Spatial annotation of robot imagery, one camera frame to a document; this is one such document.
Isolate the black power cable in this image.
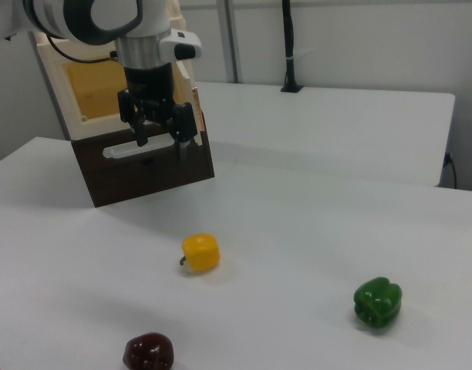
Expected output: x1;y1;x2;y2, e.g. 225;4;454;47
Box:
444;152;459;190

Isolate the black mounting pole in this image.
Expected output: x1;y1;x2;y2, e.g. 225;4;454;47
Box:
281;0;298;89

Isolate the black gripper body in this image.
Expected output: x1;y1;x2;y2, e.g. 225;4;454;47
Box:
122;62;180;116

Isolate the cream cabinet door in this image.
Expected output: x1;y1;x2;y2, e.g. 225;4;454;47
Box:
175;61;207;147

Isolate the yellow bell pepper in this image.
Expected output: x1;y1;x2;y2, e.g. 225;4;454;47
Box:
177;232;222;274

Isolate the cream plastic toy cabinet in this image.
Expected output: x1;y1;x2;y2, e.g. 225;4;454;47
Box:
29;0;208;148

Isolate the white drawer handle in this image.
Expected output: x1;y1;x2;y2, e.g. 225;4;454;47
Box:
102;133;180;160

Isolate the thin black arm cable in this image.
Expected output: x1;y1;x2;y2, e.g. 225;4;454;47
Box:
44;32;119;63

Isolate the green bell pepper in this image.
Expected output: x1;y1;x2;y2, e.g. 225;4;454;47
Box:
352;276;403;329

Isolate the dark brown drawer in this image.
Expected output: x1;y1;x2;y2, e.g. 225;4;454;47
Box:
71;115;216;209

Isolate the copper door handle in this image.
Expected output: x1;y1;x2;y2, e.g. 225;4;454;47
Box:
192;86;204;133

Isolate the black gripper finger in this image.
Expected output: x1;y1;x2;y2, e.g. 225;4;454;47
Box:
117;89;149;148
168;101;199;160

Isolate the dark red bell pepper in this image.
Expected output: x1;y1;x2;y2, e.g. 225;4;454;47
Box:
122;331;176;370

